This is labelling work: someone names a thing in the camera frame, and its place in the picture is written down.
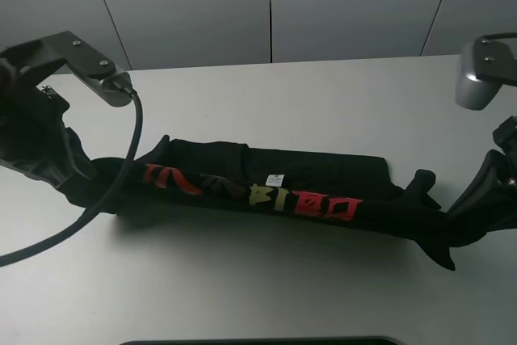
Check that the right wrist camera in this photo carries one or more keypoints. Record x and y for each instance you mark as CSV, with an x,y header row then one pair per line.
x,y
471,91

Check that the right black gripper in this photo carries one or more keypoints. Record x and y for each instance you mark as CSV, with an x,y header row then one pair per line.
x,y
495,182

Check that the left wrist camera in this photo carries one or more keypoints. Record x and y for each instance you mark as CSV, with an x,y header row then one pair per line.
x,y
116,90

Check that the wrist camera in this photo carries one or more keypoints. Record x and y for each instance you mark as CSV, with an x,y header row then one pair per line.
x,y
471,91
116,90

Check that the black printed t-shirt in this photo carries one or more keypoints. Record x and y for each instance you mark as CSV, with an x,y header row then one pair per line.
x,y
349,191

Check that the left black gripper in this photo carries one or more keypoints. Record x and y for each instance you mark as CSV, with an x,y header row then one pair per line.
x,y
34,139

